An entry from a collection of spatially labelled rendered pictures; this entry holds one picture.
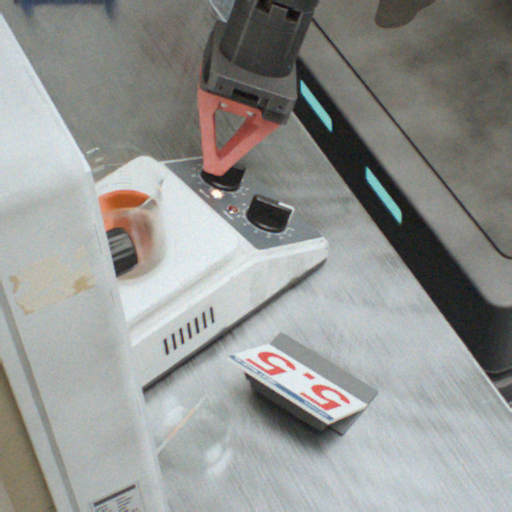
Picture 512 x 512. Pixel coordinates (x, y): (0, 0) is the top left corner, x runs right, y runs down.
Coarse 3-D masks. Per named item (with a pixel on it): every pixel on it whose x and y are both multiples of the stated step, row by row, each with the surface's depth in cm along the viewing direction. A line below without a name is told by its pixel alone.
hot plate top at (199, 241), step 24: (168, 192) 98; (168, 216) 96; (192, 216) 96; (216, 216) 96; (192, 240) 95; (216, 240) 95; (168, 264) 94; (192, 264) 93; (216, 264) 94; (120, 288) 92; (144, 288) 92; (168, 288) 92; (144, 312) 91
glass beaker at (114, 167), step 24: (96, 168) 91; (120, 168) 92; (144, 168) 90; (168, 168) 88; (96, 192) 93; (144, 192) 93; (120, 216) 87; (144, 216) 88; (144, 240) 89; (168, 240) 93; (144, 264) 91
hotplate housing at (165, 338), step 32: (192, 192) 100; (256, 256) 97; (288, 256) 99; (320, 256) 102; (192, 288) 94; (224, 288) 95; (256, 288) 98; (160, 320) 93; (192, 320) 95; (224, 320) 98; (160, 352) 95; (192, 352) 99
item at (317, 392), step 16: (256, 352) 97; (272, 352) 98; (256, 368) 94; (272, 368) 95; (288, 368) 96; (288, 384) 93; (304, 384) 94; (320, 384) 95; (320, 400) 93; (336, 400) 94; (352, 400) 95
